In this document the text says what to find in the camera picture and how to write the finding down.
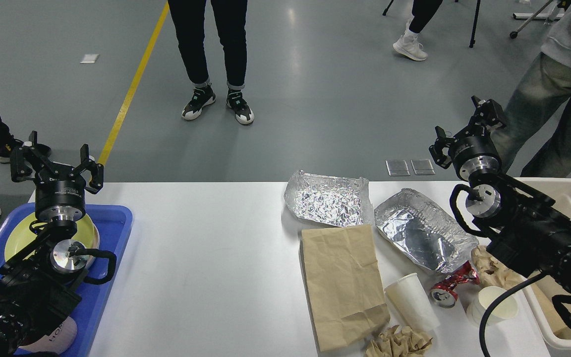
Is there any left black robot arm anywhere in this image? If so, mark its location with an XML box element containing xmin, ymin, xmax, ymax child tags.
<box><xmin>0</xmin><ymin>131</ymin><xmax>117</xmax><ymax>357</ymax></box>

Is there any metal floor plate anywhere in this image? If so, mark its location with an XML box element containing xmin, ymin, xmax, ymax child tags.
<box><xmin>385</xmin><ymin>160</ymin><xmax>411</xmax><ymax>177</ymax></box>
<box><xmin>410</xmin><ymin>159</ymin><xmax>436</xmax><ymax>176</ymax></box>

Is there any person in white sneakers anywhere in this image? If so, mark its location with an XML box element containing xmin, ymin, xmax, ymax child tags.
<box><xmin>393</xmin><ymin>0</ymin><xmax>442</xmax><ymax>61</ymax></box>

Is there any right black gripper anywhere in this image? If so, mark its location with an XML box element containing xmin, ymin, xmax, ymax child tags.
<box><xmin>429</xmin><ymin>96</ymin><xmax>506</xmax><ymax>181</ymax></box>

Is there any pink mug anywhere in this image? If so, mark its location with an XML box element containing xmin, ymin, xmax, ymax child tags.
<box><xmin>19</xmin><ymin>316</ymin><xmax>77</xmax><ymax>354</ymax></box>

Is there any crumpled foil sheet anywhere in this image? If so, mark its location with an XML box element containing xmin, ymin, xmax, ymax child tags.
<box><xmin>374</xmin><ymin>189</ymin><xmax>479</xmax><ymax>274</ymax></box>
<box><xmin>284</xmin><ymin>171</ymin><xmax>375</xmax><ymax>227</ymax></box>

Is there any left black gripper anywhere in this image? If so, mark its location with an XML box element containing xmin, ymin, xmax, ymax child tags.
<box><xmin>10</xmin><ymin>131</ymin><xmax>104</xmax><ymax>222</ymax></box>

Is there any white paper cup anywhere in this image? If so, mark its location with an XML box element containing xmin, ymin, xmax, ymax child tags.
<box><xmin>384</xmin><ymin>273</ymin><xmax>441</xmax><ymax>332</ymax></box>

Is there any brown paper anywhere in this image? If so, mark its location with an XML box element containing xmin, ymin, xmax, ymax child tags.
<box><xmin>364</xmin><ymin>325</ymin><xmax>433</xmax><ymax>357</ymax></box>
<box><xmin>470</xmin><ymin>245</ymin><xmax>526</xmax><ymax>290</ymax></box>

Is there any brown paper bag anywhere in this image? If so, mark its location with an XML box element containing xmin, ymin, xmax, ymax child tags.
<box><xmin>302</xmin><ymin>225</ymin><xmax>390</xmax><ymax>352</ymax></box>

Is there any beige plastic bin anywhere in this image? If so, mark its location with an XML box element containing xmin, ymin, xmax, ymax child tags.
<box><xmin>517</xmin><ymin>177</ymin><xmax>571</xmax><ymax>353</ymax></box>

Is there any crumpled foil sheet right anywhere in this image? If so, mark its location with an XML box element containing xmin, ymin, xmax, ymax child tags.
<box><xmin>374</xmin><ymin>189</ymin><xmax>479</xmax><ymax>274</ymax></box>

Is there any crushed red can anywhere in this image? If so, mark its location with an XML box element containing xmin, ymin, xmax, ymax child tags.
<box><xmin>429</xmin><ymin>261</ymin><xmax>480</xmax><ymax>309</ymax></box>

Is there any blue plastic tray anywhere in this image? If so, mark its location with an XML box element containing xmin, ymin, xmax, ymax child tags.
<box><xmin>0</xmin><ymin>203</ymin><xmax>133</xmax><ymax>357</ymax></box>

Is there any crumpled foil sheet left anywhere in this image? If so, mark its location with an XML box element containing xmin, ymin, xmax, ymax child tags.
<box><xmin>284</xmin><ymin>171</ymin><xmax>375</xmax><ymax>227</ymax></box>

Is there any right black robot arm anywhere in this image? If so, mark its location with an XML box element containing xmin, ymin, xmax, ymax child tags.
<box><xmin>430</xmin><ymin>96</ymin><xmax>571</xmax><ymax>328</ymax></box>

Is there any yellow plate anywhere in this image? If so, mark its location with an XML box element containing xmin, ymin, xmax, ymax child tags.
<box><xmin>4</xmin><ymin>213</ymin><xmax>93</xmax><ymax>261</ymax></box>

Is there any pink plate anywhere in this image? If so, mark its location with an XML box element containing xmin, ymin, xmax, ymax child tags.
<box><xmin>85</xmin><ymin>223</ymin><xmax>100</xmax><ymax>270</ymax></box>

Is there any person in black sneakers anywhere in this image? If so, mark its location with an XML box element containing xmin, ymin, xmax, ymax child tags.
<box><xmin>168</xmin><ymin>0</ymin><xmax>255</xmax><ymax>125</ymax></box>

